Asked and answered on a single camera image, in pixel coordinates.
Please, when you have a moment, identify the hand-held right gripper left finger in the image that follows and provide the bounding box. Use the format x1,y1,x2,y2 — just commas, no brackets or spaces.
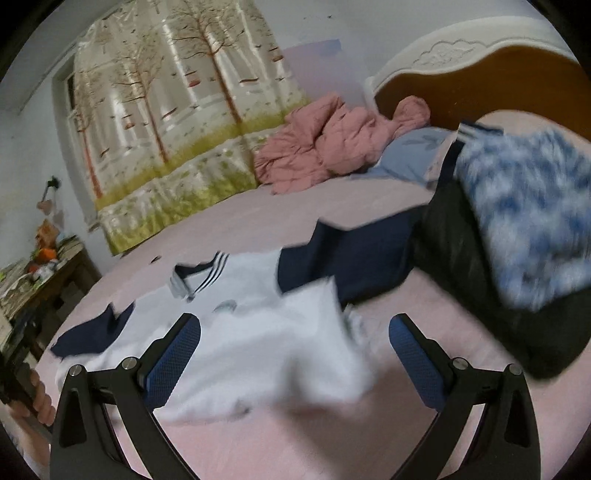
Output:
48,313,204,480

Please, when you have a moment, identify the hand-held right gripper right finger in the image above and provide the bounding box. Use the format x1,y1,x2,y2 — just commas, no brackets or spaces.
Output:
389,314,542,480

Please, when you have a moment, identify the white and navy striped-collar shirt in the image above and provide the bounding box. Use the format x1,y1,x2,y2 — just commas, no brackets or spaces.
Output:
50,205,435,425

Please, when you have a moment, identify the person's left hand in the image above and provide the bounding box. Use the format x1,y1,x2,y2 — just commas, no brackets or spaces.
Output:
9,369,57,428

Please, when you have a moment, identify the wooden desk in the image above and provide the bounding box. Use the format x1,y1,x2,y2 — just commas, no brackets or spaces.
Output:
0,237,102,365

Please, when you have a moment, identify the black garment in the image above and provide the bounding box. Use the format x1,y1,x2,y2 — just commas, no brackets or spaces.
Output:
411,134,587,381

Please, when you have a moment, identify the orange toy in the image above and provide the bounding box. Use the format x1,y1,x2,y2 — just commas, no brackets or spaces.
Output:
28,219,62,273

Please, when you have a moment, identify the pink bed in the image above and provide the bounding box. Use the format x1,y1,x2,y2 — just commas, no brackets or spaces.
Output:
28,108,591,480

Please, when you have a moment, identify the blue and white fuzzy garment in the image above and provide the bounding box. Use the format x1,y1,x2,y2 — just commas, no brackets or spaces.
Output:
455,127,591,315

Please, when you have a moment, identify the pink crumpled garment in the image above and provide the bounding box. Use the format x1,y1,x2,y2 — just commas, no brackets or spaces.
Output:
254,92,432,195

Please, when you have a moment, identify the pink pillow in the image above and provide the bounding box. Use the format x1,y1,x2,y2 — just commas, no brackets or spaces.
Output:
425,108,591,195

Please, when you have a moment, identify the white and wooden headboard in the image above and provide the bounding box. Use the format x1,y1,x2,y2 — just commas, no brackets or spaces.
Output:
365,21,591,136

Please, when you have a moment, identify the wall hanging ornament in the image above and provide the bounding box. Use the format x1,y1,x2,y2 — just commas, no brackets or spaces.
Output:
39,175,63,215

